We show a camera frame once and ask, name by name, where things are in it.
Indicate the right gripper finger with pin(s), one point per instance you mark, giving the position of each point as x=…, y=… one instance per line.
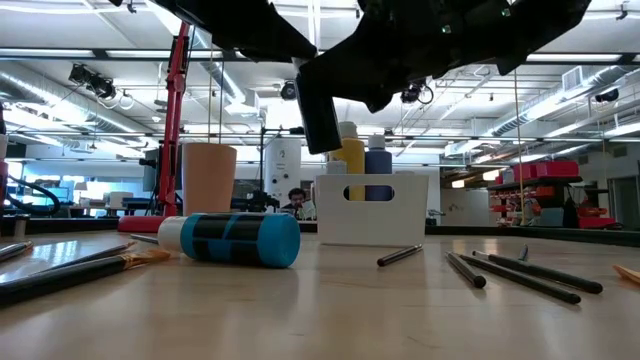
x=382, y=97
x=360, y=65

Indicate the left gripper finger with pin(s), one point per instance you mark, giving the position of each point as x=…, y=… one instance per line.
x=250, y=30

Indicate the large dark blue paint bottle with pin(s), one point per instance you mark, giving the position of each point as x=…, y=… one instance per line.
x=378, y=160

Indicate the large yellow paint bottle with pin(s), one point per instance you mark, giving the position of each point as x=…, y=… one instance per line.
x=355, y=155

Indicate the cerulean blue paint bottle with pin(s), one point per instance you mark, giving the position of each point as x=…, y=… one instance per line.
x=235, y=240

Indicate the red-brown paint bottle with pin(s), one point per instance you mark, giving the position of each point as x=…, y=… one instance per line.
x=2, y=180

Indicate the brush gold ferrule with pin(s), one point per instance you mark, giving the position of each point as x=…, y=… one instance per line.
x=75, y=272

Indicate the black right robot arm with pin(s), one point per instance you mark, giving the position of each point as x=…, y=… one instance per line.
x=540, y=25

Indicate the red desk lamp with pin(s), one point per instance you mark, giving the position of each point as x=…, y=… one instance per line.
x=172, y=125

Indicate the white plastic bin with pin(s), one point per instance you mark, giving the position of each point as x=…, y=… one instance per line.
x=370, y=220

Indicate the white cylindrical tank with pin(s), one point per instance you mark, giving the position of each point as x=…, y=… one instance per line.
x=282, y=172

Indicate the person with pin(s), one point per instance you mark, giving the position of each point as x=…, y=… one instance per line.
x=297, y=200

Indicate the peach plastic cup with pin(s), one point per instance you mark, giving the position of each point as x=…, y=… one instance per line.
x=207, y=180

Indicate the black stand with machine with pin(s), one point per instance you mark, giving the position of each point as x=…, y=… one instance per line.
x=257, y=202

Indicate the black ceiling spotlights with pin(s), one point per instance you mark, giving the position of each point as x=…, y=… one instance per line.
x=95, y=85

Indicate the red storage bins rack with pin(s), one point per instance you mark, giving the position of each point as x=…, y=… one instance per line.
x=555, y=168

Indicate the dark grey monitor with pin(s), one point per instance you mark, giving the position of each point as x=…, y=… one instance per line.
x=150, y=172

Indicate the thin brush tan tip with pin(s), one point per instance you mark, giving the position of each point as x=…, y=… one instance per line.
x=145, y=238

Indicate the flat brush tan bristles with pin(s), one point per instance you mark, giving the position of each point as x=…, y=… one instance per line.
x=627, y=274

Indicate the black dome ceiling camera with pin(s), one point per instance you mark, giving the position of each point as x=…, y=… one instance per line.
x=288, y=91

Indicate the small black ceiling camera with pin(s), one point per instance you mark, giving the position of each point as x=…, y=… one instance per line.
x=607, y=95

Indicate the small grey post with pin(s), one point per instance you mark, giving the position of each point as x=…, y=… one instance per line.
x=20, y=226

